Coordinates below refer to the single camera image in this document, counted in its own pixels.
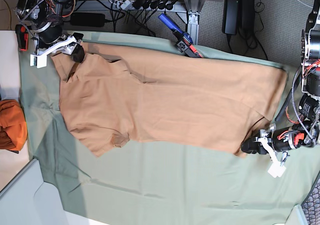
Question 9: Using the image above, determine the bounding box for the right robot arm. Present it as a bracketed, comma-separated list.
[14, 0, 85, 68]

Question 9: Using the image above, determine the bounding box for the black power brick left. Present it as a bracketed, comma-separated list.
[69, 12, 106, 28]

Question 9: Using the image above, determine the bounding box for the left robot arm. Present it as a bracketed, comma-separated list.
[241, 0, 320, 155]

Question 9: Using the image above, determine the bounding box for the blue clamp with orange pad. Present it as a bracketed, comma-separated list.
[15, 24, 29, 52]

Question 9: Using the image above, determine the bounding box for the orange folded garment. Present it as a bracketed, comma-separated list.
[0, 99, 28, 152]

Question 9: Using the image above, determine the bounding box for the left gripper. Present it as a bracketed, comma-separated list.
[241, 128, 277, 155]

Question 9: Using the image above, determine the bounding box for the grey plastic bin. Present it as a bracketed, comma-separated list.
[0, 159, 68, 225]

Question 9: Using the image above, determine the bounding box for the black power adapter pair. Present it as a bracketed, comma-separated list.
[222, 0, 256, 35]

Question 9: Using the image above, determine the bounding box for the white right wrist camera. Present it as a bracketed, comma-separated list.
[30, 36, 68, 69]

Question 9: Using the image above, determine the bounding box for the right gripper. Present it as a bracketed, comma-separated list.
[58, 32, 85, 63]

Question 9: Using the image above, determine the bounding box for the aluminium frame post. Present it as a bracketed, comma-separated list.
[184, 0, 204, 45]

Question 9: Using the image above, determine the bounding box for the blue clamp at table edge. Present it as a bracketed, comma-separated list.
[158, 13, 203, 58]

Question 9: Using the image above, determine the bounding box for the tan T-shirt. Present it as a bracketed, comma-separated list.
[51, 43, 287, 157]

